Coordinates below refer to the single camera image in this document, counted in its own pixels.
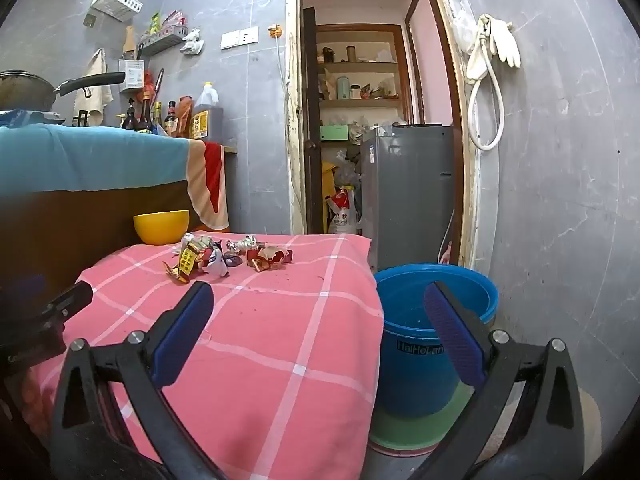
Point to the red seasoning packets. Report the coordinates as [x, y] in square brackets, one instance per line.
[175, 17]

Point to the yellow red wrapper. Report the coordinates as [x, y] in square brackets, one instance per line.
[187, 262]

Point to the blue plastic bucket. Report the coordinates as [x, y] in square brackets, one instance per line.
[415, 375]

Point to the clear plastic wrapper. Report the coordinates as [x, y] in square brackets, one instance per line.
[197, 241]

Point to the blue cooktop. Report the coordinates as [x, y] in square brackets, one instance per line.
[25, 117]

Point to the white wrapper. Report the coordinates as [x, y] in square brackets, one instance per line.
[217, 262]

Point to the black frying pan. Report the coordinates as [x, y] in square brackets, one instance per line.
[25, 90]

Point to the white wall socket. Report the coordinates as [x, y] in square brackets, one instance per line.
[249, 35]

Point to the white wall switch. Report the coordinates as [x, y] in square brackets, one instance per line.
[230, 40]

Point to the short dark sauce bottle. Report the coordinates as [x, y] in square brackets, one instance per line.
[129, 119]

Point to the white red rice bag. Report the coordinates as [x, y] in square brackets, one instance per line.
[344, 215]

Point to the white rubber gloves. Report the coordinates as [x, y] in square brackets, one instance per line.
[505, 42]

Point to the green plastic basin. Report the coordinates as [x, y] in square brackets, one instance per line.
[405, 432]

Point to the grey washing machine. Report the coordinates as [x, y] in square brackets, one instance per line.
[410, 200]

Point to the dark wooden door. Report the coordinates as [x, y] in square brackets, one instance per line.
[311, 110]

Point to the teal orange red cloth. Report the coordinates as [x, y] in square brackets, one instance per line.
[75, 157]

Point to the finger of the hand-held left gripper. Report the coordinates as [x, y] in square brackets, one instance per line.
[70, 302]

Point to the yellow bowl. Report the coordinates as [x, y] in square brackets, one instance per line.
[160, 227]

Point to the white jar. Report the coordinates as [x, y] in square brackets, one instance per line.
[355, 92]

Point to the pink plaid cloth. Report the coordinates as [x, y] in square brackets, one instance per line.
[280, 360]

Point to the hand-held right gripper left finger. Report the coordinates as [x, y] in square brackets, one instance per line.
[182, 330]

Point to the yellow green bottle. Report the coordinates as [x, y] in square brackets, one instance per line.
[157, 115]

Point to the clear plastic bag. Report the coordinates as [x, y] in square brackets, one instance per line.
[460, 30]

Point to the white rag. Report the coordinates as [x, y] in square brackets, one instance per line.
[192, 42]

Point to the purple wrapper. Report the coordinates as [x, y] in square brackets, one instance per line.
[232, 259]

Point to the green box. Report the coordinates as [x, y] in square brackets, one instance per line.
[334, 132]

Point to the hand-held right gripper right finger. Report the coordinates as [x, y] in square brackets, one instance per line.
[452, 335]

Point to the brown wooden cabinet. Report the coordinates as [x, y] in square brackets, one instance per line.
[100, 210]

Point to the wooden shelf unit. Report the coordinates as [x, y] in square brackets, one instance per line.
[360, 66]

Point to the mint green thermos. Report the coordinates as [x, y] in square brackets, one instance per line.
[343, 89]

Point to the red torn wrapper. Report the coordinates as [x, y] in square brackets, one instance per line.
[262, 259]

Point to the orange snack packet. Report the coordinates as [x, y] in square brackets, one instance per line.
[184, 115]

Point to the wooden cutting board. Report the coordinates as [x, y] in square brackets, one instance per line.
[129, 42]

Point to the white knife holder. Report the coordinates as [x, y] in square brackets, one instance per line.
[132, 75]

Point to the tall dark sauce bottle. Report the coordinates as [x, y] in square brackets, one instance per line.
[145, 112]

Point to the brown canister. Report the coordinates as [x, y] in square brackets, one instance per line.
[351, 53]

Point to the green seasoning packet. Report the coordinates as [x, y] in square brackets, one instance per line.
[156, 22]

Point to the orange wall plug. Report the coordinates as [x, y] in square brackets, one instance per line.
[274, 31]

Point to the grey wall shelf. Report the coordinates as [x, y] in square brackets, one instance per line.
[165, 40]

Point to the cooking oil jug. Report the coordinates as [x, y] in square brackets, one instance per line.
[205, 117]

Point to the beige hanging towel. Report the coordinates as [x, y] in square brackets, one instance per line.
[97, 85]

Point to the red plastic bag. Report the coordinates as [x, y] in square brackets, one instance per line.
[148, 81]

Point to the white wall basket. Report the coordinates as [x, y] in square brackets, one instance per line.
[112, 2]

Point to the grey wall hook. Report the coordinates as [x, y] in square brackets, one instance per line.
[90, 20]

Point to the yellow bag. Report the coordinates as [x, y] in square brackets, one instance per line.
[328, 180]

